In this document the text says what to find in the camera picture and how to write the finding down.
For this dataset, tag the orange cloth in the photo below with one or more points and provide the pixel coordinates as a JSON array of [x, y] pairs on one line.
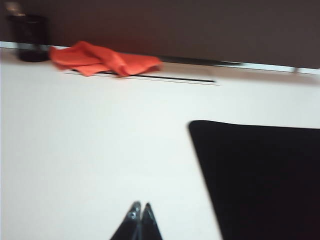
[[105, 60]]

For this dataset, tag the wide grey desk partition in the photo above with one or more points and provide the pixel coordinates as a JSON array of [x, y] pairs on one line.
[[175, 25]]

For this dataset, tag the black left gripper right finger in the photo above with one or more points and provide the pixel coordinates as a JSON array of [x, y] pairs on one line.
[[149, 225]]

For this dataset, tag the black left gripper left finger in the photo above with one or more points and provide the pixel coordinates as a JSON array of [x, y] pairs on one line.
[[132, 225]]

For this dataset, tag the black mouse pad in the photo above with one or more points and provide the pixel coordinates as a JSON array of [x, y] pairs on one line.
[[262, 180]]

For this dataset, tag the black mesh pen holder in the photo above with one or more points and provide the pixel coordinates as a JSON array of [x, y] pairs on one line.
[[28, 37]]

